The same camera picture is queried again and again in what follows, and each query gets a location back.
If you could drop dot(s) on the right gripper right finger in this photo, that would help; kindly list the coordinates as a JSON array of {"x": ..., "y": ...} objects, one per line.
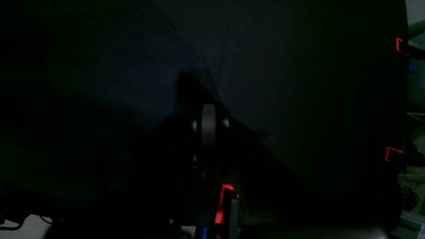
[{"x": 228, "y": 146}]

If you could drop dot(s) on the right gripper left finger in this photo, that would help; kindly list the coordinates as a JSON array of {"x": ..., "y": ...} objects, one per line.
[{"x": 166, "y": 177}]

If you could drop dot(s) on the dark navy t-shirt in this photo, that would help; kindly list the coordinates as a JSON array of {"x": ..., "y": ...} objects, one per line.
[{"x": 87, "y": 78}]

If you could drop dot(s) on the red black clamp far right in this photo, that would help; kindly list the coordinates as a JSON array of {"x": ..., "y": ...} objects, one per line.
[{"x": 228, "y": 206}]

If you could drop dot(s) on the red black clamp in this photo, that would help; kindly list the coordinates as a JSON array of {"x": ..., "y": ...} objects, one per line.
[
  {"x": 228, "y": 206},
  {"x": 399, "y": 157}
]

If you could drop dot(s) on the blue bar clamp far right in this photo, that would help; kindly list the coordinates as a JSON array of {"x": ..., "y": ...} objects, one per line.
[{"x": 203, "y": 232}]

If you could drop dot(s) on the black table cover cloth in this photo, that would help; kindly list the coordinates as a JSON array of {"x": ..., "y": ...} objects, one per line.
[{"x": 316, "y": 92}]

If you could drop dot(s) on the red black clamp far left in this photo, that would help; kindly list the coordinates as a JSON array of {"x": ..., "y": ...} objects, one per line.
[{"x": 399, "y": 157}]

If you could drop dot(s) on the red blue clamp near right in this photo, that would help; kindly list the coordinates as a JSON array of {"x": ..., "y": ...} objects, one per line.
[{"x": 409, "y": 49}]

